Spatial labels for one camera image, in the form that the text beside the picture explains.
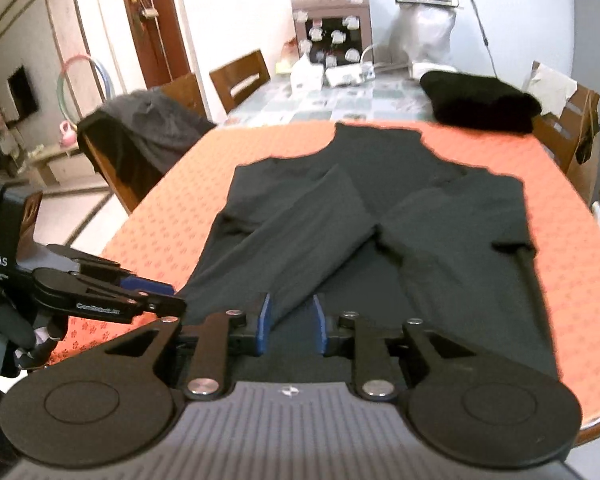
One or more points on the black long-sleeve shirt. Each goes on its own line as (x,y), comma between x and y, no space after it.
(378,224)

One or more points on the folded black garment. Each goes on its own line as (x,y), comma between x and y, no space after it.
(479,102)

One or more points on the wooden chair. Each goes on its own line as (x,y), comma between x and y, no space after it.
(110,174)
(238,80)
(186,91)

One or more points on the beige tv cabinet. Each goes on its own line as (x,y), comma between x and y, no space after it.
(54,165)

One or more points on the brown wooden door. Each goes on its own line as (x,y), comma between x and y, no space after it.
(158,40)

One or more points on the checkered tablecloth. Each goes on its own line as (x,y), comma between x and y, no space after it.
(390,97)

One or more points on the brown water dispenser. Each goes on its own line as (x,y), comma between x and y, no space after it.
(332,32)

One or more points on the pink kettlebell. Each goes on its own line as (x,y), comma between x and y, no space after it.
(68,134)

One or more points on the near wooden chair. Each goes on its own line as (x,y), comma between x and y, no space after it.
(110,174)

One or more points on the far wooden chair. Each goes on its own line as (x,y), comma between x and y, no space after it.
(238,80)

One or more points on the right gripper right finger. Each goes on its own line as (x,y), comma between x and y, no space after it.
(350,336)

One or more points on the middle wooden chair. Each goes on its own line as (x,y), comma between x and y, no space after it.
(186,91)

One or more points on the colourful hula hoop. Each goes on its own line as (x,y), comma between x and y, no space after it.
(82,85)

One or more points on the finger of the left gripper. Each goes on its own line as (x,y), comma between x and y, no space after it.
(110,271)
(85,297)

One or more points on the white power strip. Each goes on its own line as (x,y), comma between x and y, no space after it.
(349,75)

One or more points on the wall television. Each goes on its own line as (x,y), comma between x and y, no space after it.
(22,93)

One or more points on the white plastic bag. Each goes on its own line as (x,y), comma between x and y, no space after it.
(420,38)

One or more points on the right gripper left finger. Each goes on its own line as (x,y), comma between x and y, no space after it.
(217,342)

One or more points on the white tissue box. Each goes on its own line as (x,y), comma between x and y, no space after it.
(306,77)

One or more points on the dark clothes on chair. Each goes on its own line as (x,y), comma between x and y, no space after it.
(142,134)

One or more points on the orange patterned table mat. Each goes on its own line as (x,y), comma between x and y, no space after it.
(164,237)

